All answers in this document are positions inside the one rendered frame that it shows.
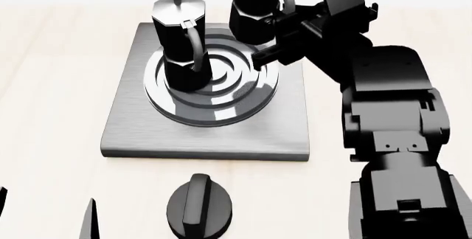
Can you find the grey square stove base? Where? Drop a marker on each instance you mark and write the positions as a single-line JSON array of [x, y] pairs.
[[147, 139]]

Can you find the black stove knob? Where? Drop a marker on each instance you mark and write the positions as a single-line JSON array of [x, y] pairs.
[[199, 208]]

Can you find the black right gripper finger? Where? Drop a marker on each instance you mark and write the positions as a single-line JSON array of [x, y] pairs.
[[309, 10], [267, 55]]

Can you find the black silver moka pot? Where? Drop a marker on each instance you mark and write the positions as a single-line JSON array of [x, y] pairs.
[[173, 37], [250, 20]]

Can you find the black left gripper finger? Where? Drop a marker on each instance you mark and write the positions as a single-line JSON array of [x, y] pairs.
[[2, 200], [90, 222]]

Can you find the round ringed stove burner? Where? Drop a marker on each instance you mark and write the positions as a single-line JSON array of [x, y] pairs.
[[221, 106]]

